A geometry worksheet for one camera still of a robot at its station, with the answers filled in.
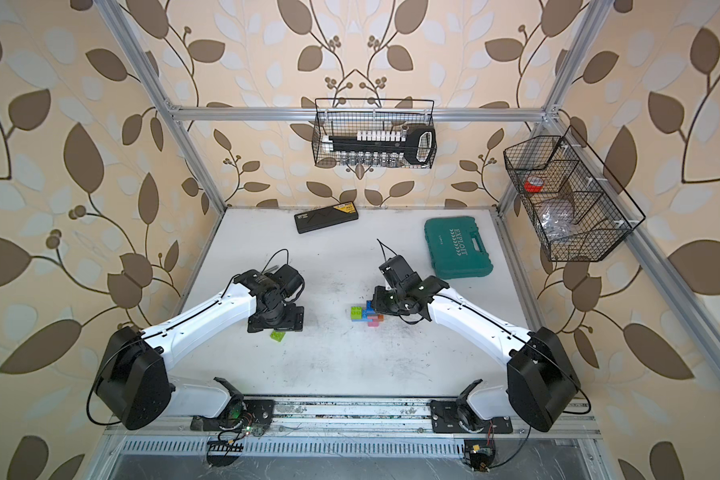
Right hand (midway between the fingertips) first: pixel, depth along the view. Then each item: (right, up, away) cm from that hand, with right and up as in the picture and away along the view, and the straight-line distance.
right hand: (374, 304), depth 83 cm
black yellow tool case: (-20, +27, +34) cm, 47 cm away
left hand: (-26, -5, -1) cm, 26 cm away
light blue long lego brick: (-3, -4, +2) cm, 5 cm away
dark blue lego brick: (-1, -1, -1) cm, 2 cm away
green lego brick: (-5, -3, +2) cm, 6 cm away
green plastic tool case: (+29, +15, +19) cm, 38 cm away
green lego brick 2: (-29, -10, +4) cm, 31 cm away
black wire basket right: (+50, +26, -10) cm, 57 cm away
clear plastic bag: (+43, +23, -13) cm, 50 cm away
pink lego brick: (0, -7, +7) cm, 10 cm away
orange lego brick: (+2, -4, +3) cm, 6 cm away
